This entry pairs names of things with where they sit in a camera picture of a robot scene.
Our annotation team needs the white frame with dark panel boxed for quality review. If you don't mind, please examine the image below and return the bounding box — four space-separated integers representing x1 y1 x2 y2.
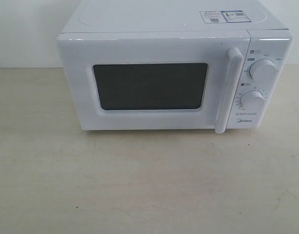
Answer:
57 30 250 134

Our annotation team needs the lower white control knob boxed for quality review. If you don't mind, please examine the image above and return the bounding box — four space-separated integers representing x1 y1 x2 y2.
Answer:
240 91 264 111

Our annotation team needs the upper white control knob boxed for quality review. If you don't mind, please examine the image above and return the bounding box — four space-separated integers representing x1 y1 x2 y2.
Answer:
249 59 277 81

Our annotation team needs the white control knob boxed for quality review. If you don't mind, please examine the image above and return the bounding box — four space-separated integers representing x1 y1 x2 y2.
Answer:
249 59 277 81
240 91 264 111

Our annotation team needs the white microwave oven body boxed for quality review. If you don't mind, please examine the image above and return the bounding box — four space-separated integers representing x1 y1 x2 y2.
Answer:
57 0 293 134

